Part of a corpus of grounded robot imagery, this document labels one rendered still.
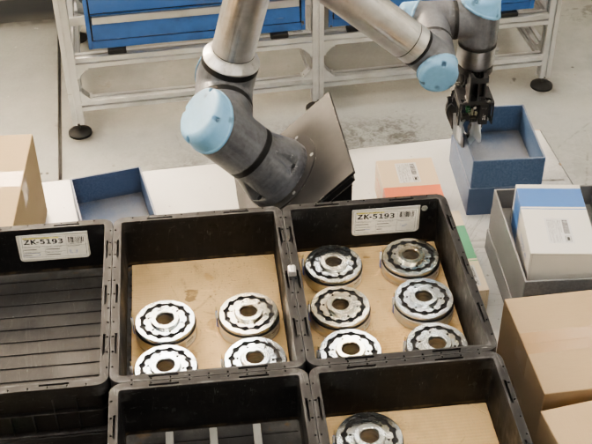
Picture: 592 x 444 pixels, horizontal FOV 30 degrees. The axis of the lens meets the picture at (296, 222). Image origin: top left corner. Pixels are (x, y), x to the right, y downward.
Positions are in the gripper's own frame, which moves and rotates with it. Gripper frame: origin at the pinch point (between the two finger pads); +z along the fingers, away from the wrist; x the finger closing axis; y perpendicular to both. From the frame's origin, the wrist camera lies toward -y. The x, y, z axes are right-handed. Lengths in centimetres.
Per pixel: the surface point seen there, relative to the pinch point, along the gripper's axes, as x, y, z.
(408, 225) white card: -17.2, 33.3, -5.1
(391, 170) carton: -15.6, 3.0, 4.9
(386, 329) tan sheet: -24, 55, -1
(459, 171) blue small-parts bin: -0.5, 0.6, 7.8
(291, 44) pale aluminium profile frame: -28, -136, 54
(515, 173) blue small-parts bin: 8.9, 10.0, 1.8
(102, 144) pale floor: -93, -123, 83
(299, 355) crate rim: -40, 70, -11
